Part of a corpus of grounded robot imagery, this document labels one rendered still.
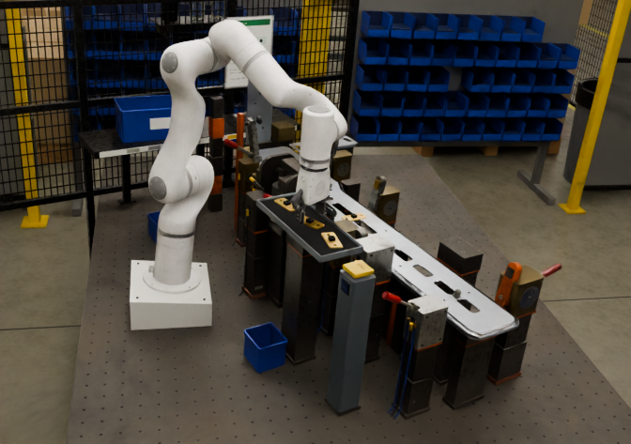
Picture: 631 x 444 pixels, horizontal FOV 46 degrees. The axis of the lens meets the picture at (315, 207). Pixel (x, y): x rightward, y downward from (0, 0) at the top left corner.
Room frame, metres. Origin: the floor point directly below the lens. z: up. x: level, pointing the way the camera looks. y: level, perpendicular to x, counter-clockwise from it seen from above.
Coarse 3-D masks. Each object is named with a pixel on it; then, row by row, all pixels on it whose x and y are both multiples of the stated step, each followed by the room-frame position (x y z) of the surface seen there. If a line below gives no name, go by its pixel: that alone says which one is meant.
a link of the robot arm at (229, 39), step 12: (216, 24) 2.04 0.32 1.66; (228, 24) 2.01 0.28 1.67; (240, 24) 2.02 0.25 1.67; (216, 36) 2.01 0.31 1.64; (228, 36) 1.99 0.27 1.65; (240, 36) 1.99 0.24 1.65; (252, 36) 2.01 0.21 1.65; (216, 48) 2.01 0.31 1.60; (228, 48) 1.98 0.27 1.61; (240, 48) 1.97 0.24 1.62; (252, 48) 1.97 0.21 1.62; (264, 48) 1.99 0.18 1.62; (216, 60) 2.10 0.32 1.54; (228, 60) 2.07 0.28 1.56; (240, 60) 1.96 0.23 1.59
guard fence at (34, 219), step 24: (0, 24) 3.79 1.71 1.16; (0, 48) 3.77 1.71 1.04; (0, 72) 3.78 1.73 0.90; (24, 72) 3.80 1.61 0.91; (0, 96) 3.78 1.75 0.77; (24, 96) 3.78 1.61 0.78; (0, 120) 3.77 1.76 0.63; (24, 120) 3.78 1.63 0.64; (0, 144) 3.77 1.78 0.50; (24, 144) 3.77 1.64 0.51; (24, 168) 3.77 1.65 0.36; (0, 192) 3.76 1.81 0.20; (24, 216) 3.85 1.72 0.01; (48, 216) 3.87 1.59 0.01
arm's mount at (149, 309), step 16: (144, 288) 2.00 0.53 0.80; (208, 288) 2.06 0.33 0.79; (144, 304) 1.92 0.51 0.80; (160, 304) 1.93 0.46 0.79; (176, 304) 1.94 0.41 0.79; (192, 304) 1.96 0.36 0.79; (208, 304) 1.97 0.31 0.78; (144, 320) 1.92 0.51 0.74; (160, 320) 1.93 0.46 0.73; (176, 320) 1.94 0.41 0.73; (192, 320) 1.96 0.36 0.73; (208, 320) 1.97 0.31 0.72
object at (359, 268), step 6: (348, 264) 1.66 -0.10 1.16; (354, 264) 1.66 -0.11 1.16; (360, 264) 1.66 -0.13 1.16; (366, 264) 1.67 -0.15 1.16; (348, 270) 1.63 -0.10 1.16; (354, 270) 1.63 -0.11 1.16; (360, 270) 1.63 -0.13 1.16; (366, 270) 1.63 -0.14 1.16; (372, 270) 1.64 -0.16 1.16; (354, 276) 1.61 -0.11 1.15; (360, 276) 1.61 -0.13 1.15
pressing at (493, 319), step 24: (336, 192) 2.43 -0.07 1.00; (336, 216) 2.24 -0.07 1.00; (408, 240) 2.11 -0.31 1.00; (408, 264) 1.96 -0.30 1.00; (432, 264) 1.97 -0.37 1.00; (408, 288) 1.83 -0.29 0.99; (432, 288) 1.83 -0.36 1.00; (456, 288) 1.84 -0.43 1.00; (456, 312) 1.72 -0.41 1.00; (480, 312) 1.73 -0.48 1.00; (504, 312) 1.74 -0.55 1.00; (480, 336) 1.62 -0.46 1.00
